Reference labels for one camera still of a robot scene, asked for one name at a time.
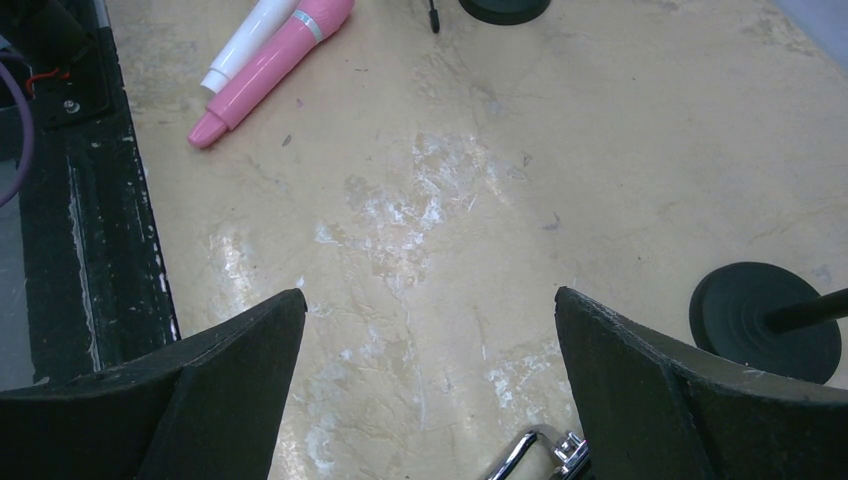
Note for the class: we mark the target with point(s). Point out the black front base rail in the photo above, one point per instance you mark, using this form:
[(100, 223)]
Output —
[(83, 282)]

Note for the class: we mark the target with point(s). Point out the white toy microphone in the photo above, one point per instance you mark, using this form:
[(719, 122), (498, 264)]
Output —
[(260, 25)]

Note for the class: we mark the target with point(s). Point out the black round-base mic stand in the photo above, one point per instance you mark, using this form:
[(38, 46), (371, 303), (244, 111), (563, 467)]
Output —
[(768, 318)]

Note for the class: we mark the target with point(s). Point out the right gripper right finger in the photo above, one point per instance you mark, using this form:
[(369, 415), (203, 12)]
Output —
[(653, 407)]

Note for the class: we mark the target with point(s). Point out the pink toy microphone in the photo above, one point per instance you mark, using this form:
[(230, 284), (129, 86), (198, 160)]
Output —
[(311, 22)]

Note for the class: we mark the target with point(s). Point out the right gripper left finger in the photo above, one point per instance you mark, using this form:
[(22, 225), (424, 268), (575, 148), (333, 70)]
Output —
[(206, 407)]

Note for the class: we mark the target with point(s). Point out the black left round-base stand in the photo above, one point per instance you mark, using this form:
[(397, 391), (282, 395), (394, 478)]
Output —
[(505, 12)]

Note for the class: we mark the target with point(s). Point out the black poker chip case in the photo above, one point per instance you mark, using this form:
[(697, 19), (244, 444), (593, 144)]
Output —
[(545, 450)]

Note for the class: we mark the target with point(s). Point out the black tripod shock-mount stand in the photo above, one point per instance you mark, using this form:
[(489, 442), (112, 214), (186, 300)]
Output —
[(434, 19)]

